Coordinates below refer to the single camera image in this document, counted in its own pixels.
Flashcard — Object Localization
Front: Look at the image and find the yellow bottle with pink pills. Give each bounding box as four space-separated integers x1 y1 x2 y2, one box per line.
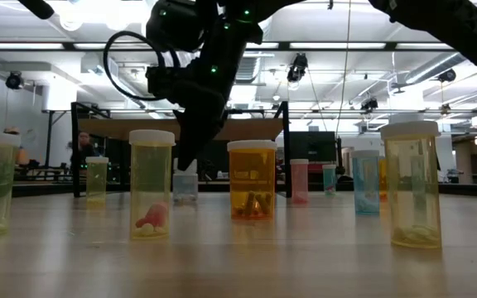
128 129 176 241

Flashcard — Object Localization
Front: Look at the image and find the orange medicine bottle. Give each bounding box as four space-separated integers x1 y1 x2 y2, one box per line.
378 156 388 203

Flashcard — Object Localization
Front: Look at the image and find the clear pale blue medicine bottle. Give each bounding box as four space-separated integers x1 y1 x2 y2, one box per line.
172 158 200 204

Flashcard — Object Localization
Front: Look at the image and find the small yellow medicine bottle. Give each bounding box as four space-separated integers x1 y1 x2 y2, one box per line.
85 156 109 204

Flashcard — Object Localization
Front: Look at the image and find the black ceiling spotlight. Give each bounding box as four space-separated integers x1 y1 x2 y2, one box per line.
436 68 457 84
286 52 309 84
360 97 379 112
5 70 24 90

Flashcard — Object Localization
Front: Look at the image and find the large black screen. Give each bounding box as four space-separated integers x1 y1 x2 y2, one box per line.
289 131 337 163

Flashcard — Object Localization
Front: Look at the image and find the silver ventilation duct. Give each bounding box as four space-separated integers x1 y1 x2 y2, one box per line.
238 51 264 82

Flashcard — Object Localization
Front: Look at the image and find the teal bottle with pink pills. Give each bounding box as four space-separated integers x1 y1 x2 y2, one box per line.
321 163 338 197

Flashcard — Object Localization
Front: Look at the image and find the pink medicine bottle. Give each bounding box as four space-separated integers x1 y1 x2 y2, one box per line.
290 158 310 205

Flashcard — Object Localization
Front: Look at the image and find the black overhead frame bar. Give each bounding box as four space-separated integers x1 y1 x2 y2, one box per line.
0 40 477 53

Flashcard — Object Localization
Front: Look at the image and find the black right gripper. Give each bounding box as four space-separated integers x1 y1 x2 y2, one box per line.
145 40 247 172

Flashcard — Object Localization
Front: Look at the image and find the wooden shelf black frame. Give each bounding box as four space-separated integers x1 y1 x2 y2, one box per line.
70 100 293 199

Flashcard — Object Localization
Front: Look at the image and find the yellow bottle with white pills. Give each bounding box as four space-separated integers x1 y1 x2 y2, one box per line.
379 120 443 250

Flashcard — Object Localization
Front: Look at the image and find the orange bottle with brown capsules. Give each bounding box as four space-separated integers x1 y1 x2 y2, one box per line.
226 139 278 221

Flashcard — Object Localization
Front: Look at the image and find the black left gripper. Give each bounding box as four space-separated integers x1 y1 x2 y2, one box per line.
17 0 55 21

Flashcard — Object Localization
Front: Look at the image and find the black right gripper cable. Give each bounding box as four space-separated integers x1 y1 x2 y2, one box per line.
102 30 180 103

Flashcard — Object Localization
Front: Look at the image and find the person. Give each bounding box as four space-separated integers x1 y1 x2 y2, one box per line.
70 131 99 166

